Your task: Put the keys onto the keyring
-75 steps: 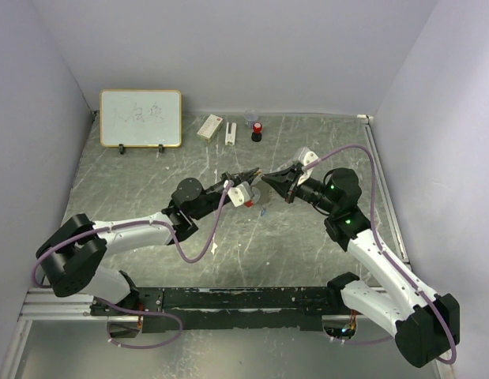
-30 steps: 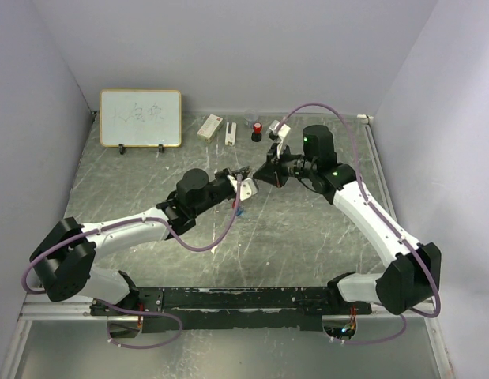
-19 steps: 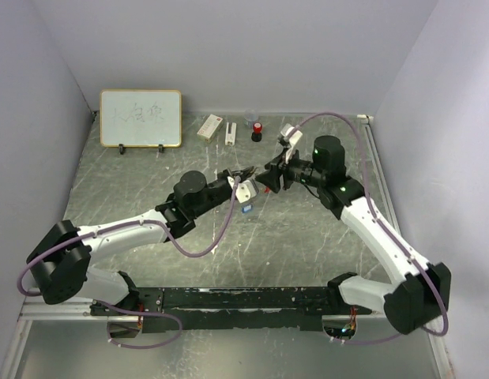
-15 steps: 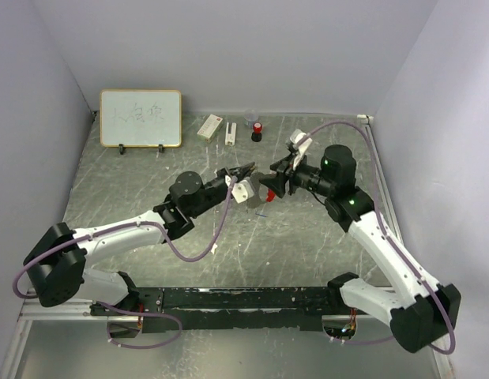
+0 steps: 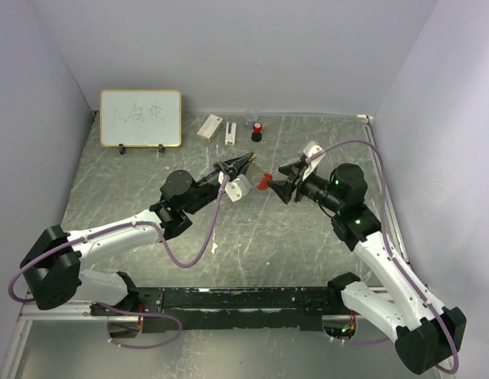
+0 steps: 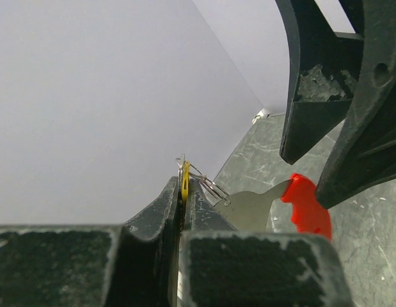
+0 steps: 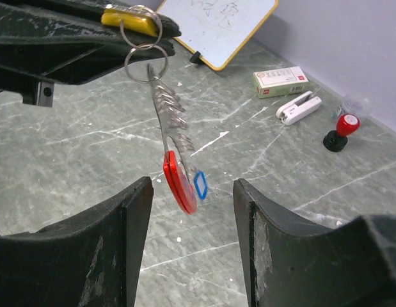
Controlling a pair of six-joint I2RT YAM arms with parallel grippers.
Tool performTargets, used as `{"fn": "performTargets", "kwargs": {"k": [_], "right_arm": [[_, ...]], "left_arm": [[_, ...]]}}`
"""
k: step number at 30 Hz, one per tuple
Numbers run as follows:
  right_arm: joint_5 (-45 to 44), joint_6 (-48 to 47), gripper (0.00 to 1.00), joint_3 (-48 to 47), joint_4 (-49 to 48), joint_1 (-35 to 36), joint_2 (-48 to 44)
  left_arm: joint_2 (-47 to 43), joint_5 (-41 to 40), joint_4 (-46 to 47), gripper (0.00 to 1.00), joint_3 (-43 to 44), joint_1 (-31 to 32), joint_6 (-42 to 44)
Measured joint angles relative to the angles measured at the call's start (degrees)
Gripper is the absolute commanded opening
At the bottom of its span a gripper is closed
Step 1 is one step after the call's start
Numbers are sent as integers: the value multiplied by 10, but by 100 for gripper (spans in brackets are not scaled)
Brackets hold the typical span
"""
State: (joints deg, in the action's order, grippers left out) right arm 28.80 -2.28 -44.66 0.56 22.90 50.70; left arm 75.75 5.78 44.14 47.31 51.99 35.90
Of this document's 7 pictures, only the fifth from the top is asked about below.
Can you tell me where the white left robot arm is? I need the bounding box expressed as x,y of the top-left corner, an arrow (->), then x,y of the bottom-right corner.
16,152 -> 255,315

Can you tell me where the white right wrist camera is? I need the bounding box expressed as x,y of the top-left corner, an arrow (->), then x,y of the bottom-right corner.
302,141 -> 326,181

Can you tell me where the metal key organizer red handle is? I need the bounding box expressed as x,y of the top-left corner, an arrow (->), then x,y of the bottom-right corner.
245,163 -> 273,191

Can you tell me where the red black stamp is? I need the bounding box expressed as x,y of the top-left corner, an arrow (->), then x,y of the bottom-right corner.
251,122 -> 263,142

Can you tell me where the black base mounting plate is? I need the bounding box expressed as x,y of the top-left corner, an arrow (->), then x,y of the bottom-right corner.
90,287 -> 350,332

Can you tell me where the clear plastic cup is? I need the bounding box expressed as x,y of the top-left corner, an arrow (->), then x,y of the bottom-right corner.
244,109 -> 258,128

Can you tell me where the white board yellow frame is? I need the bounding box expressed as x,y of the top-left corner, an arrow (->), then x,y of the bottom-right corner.
100,89 -> 182,148

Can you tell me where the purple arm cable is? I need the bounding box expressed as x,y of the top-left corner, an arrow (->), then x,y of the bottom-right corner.
310,139 -> 462,373
7,173 -> 229,349

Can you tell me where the white stapler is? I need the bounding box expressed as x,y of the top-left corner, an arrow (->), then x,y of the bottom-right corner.
225,122 -> 237,146

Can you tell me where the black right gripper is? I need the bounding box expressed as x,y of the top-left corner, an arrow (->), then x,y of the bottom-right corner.
266,160 -> 344,213

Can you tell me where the aluminium front rail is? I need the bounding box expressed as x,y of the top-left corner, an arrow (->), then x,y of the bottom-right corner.
18,285 -> 438,321

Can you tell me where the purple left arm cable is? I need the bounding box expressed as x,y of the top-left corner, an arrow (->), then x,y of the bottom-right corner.
7,173 -> 229,349

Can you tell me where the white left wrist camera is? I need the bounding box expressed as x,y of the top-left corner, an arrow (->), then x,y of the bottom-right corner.
224,175 -> 252,202

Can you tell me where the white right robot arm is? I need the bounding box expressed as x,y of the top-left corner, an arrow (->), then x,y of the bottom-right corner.
268,159 -> 467,374

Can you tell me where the aluminium rail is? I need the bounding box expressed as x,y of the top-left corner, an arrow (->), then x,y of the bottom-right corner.
357,114 -> 411,267
18,285 -> 438,321

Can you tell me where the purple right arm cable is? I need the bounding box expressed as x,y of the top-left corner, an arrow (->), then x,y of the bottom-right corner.
310,139 -> 462,373

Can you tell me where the green white staples box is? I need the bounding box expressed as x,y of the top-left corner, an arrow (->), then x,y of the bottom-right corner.
197,114 -> 223,142

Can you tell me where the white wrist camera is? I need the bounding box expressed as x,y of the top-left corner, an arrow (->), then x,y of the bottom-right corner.
224,175 -> 252,202
302,141 -> 326,181

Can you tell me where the aluminium right side rail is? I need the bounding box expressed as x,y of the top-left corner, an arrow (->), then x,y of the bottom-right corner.
357,114 -> 411,267

